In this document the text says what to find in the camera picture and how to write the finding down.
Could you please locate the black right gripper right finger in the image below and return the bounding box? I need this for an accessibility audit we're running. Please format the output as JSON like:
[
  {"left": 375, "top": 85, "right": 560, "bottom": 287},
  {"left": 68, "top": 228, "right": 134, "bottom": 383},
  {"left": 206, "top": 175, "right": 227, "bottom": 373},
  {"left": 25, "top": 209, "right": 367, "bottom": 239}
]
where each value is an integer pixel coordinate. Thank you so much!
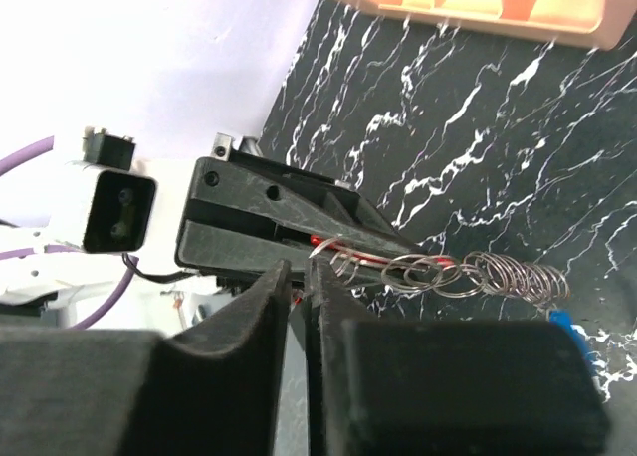
[{"left": 305, "top": 258, "right": 610, "bottom": 455}]

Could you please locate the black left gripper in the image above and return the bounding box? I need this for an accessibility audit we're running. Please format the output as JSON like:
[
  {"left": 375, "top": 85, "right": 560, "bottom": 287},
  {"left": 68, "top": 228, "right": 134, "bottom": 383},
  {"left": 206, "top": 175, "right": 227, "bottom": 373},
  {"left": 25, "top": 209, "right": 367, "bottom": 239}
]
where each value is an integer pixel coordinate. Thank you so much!
[{"left": 175, "top": 133, "right": 417, "bottom": 283}]

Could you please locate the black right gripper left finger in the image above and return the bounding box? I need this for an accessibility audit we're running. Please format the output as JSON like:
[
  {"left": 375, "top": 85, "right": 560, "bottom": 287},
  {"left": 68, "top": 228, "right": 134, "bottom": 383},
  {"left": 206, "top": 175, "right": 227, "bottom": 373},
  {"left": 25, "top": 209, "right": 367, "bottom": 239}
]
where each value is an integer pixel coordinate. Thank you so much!
[{"left": 1, "top": 261, "right": 292, "bottom": 455}]

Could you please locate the silver key with blue tag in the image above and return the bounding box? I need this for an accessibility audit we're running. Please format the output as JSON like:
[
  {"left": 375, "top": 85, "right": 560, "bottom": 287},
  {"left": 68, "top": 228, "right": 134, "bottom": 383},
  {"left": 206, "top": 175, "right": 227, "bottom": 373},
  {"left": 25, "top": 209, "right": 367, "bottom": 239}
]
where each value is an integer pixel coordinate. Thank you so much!
[{"left": 547, "top": 309, "right": 595, "bottom": 375}]

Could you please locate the peach plastic desk organizer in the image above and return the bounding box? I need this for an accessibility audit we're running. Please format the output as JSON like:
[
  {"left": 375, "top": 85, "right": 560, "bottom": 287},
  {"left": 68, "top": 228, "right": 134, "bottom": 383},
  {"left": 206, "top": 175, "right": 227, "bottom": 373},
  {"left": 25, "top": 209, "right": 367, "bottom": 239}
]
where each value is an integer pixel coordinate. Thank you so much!
[{"left": 338, "top": 0, "right": 636, "bottom": 50}]

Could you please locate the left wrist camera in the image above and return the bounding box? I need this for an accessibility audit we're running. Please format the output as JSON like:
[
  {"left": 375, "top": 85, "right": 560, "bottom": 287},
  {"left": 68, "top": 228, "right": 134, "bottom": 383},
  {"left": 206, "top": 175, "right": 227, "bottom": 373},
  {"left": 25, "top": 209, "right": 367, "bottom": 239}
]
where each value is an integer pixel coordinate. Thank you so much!
[{"left": 81, "top": 127, "right": 157, "bottom": 254}]

